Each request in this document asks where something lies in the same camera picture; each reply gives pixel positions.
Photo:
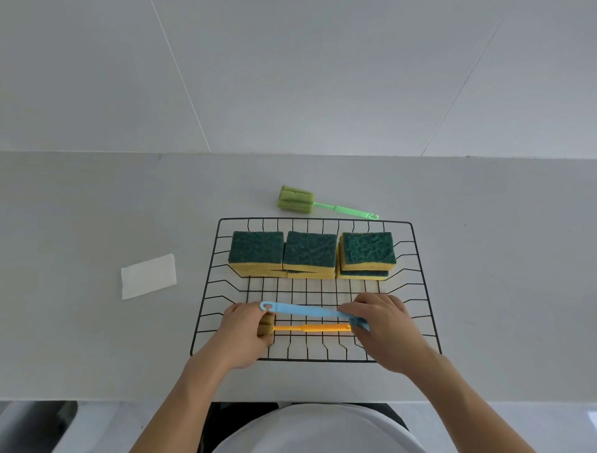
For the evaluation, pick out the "person's right hand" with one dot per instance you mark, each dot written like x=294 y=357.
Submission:
x=394 y=333

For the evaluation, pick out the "person's left hand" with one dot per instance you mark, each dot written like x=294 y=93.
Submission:
x=240 y=336

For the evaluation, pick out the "person's left thumb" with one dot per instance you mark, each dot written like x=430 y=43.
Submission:
x=262 y=313

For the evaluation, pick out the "person's right thumb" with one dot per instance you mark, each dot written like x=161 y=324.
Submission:
x=352 y=309

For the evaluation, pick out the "blue bottle brush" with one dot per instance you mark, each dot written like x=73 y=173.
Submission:
x=303 y=310

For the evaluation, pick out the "orange sponge bottle brush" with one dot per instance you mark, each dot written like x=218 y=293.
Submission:
x=308 y=328

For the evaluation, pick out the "person's right forearm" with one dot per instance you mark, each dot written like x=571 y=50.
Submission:
x=466 y=410

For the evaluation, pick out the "person's left forearm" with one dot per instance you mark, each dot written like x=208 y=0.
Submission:
x=184 y=406

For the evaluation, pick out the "green and yellow scouring sponge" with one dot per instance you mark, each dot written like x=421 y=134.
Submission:
x=311 y=275
x=364 y=275
x=368 y=247
x=256 y=247
x=310 y=248

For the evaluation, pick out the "green sponge bottle brush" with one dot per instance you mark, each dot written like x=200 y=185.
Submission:
x=296 y=199

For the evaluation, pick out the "person's white shirt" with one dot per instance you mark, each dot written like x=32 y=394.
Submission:
x=317 y=431

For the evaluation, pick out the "grey and black furniture piece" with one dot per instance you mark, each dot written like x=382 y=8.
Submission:
x=37 y=427

